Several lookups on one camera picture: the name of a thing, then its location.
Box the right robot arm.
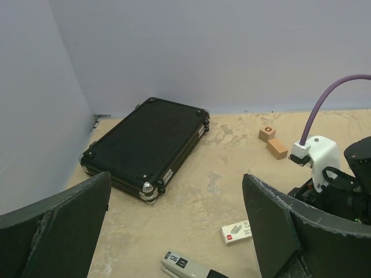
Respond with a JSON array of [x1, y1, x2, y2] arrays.
[[289, 136, 370, 225]]

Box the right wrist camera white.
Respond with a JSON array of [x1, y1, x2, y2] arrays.
[[289, 136, 340, 193]]

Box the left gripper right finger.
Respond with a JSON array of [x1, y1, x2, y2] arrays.
[[242, 174, 370, 277]]

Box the grey metal stapler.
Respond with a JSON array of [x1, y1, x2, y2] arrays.
[[161, 250, 227, 278]]

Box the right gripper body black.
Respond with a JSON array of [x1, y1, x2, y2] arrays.
[[288, 166, 365, 223]]

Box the plain wooden block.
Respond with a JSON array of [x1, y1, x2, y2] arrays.
[[266, 138, 288, 160]]

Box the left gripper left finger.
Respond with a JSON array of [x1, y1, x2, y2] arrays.
[[1, 171, 111, 277]]

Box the wooden cube with circle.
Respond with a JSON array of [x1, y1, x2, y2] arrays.
[[258, 126, 276, 142]]

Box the black hard case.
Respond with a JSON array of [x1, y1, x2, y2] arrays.
[[79, 97, 210, 204]]

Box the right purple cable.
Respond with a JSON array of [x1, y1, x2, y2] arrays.
[[300, 74, 371, 145]]

